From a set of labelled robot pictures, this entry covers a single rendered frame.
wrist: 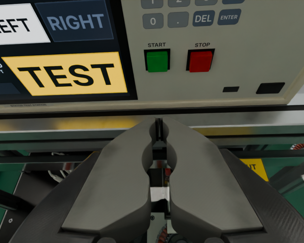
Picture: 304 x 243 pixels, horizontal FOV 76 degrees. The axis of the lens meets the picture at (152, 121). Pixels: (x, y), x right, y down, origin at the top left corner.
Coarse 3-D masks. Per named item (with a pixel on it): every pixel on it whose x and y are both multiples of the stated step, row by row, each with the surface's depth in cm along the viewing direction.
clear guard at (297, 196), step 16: (272, 144) 25; (288, 144) 25; (160, 160) 25; (272, 160) 24; (288, 160) 24; (160, 176) 23; (272, 176) 23; (288, 176) 22; (160, 192) 22; (288, 192) 21; (160, 208) 21; (160, 224) 20; (144, 240) 20; (160, 240) 20; (176, 240) 19
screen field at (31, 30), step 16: (80, 0) 14; (96, 0) 13; (0, 16) 14; (16, 16) 14; (32, 16) 14; (48, 16) 14; (64, 16) 14; (80, 16) 14; (96, 16) 14; (0, 32) 15; (16, 32) 15; (32, 32) 15; (48, 32) 15; (64, 32) 15; (80, 32) 15; (96, 32) 15
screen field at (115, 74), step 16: (16, 64) 18; (32, 64) 18; (48, 64) 18; (64, 64) 18; (80, 64) 18; (96, 64) 18; (112, 64) 18; (32, 80) 20; (48, 80) 20; (64, 80) 20; (80, 80) 20; (96, 80) 20; (112, 80) 19
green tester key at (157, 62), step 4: (148, 52) 17; (152, 52) 17; (156, 52) 17; (160, 52) 17; (164, 52) 17; (148, 56) 17; (152, 56) 17; (156, 56) 17; (160, 56) 17; (164, 56) 17; (148, 60) 17; (152, 60) 17; (156, 60) 17; (160, 60) 17; (164, 60) 17; (148, 64) 17; (152, 64) 17; (156, 64) 17; (160, 64) 17; (164, 64) 17; (148, 68) 18; (152, 68) 18; (156, 68) 18; (160, 68) 18; (164, 68) 18
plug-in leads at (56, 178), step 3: (57, 153) 42; (60, 153) 41; (63, 153) 43; (48, 171) 40; (60, 171) 40; (66, 171) 45; (69, 171) 46; (51, 174) 41; (63, 174) 40; (54, 177) 42; (57, 177) 43; (60, 177) 44; (57, 180) 43; (60, 180) 44
